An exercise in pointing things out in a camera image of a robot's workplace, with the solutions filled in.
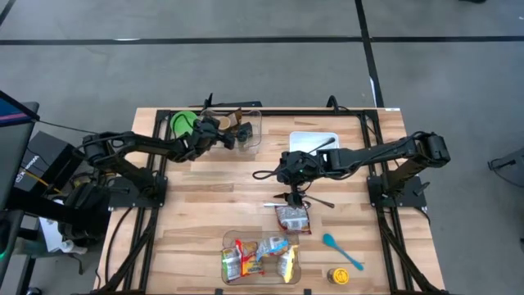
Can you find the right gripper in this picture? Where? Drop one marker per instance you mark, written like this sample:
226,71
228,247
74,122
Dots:
299,166

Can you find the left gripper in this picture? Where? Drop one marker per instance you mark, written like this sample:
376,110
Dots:
196,141

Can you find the small brown labelled packet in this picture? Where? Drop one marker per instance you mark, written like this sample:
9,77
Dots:
235,119

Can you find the black-lidded spice bottle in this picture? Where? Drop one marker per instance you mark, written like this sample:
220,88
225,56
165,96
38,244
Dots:
242,138

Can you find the blue beef ramen packet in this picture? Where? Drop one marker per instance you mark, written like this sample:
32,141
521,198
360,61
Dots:
270,246

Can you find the yellow ramen packet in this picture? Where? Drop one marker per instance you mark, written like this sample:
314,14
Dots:
286,264

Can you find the red ramen packet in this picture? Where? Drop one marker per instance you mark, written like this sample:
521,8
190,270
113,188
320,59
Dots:
249,258
292,221

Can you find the yellow-lidded jar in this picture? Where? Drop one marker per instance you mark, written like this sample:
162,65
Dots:
338,276

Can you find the green ramen packet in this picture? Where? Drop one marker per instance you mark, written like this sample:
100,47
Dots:
231,264

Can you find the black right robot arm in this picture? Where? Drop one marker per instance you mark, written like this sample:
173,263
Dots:
368,155

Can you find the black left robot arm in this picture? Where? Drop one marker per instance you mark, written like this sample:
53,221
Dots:
139,143

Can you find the clear plastic bin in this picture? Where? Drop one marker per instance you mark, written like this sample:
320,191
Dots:
266,278
254,119

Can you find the green plastic bowl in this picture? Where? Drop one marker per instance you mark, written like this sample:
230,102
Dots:
180,123

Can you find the teal plastic spoon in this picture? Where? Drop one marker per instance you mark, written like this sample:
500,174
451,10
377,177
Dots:
329,241

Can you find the white plastic tray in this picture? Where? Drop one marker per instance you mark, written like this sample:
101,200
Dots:
303,139

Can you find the black case with white lettering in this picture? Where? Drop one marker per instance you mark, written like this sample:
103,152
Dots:
45,160

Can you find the white paper sheet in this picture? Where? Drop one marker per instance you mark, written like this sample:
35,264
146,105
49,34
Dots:
51,237

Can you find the monitor with blue screen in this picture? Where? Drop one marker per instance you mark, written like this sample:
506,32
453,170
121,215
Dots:
12,135

